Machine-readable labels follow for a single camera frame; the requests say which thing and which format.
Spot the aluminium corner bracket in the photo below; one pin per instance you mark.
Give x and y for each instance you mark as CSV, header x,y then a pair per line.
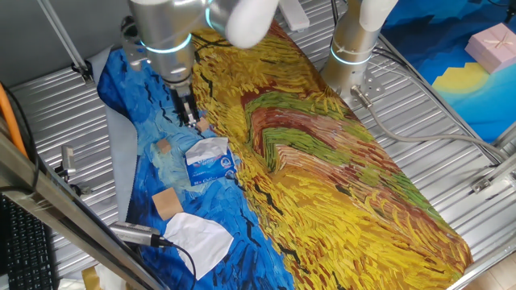
x,y
483,184

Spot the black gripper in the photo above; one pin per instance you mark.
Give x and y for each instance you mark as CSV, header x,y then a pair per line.
x,y
180,94

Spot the black stand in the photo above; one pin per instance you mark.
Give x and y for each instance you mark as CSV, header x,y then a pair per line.
x,y
511,10

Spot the painted wheatfield tablecloth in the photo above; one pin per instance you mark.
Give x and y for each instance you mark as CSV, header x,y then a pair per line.
x,y
322,181

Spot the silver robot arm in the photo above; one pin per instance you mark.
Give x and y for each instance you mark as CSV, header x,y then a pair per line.
x,y
167,32

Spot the large wooden cube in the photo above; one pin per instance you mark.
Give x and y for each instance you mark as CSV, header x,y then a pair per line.
x,y
167,203

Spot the white power strip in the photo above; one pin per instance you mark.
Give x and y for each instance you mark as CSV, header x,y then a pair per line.
x,y
294,14

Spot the blue tissue pack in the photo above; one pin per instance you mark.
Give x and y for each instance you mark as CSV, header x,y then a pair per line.
x,y
211,172

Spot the blue and yellow cloth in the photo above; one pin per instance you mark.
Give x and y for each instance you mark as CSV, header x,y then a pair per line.
x,y
463,92

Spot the black keyboard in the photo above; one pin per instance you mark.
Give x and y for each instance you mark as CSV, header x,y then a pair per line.
x,y
28,249

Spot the silver cylindrical camera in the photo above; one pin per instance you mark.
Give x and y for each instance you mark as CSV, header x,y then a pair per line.
x,y
133,233

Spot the gold paper pack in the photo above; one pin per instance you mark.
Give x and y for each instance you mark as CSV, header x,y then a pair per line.
x,y
90,280

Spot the orange tube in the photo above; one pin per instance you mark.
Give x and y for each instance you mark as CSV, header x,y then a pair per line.
x,y
10,121

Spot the white napkin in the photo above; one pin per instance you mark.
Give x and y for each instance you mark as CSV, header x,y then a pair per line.
x,y
205,149
197,241

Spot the grey metal rod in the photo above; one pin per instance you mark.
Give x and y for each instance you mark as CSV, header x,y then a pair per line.
x,y
60,36

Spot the aluminium frame beam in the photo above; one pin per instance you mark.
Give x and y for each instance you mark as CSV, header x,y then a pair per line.
x,y
60,205

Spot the black table clamp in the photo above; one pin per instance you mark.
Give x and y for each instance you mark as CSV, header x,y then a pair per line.
x,y
80,189

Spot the small wooden cube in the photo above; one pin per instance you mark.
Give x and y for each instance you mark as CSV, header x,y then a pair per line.
x,y
163,146
202,125

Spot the pink gift box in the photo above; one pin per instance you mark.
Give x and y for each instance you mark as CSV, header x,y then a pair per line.
x,y
493,48

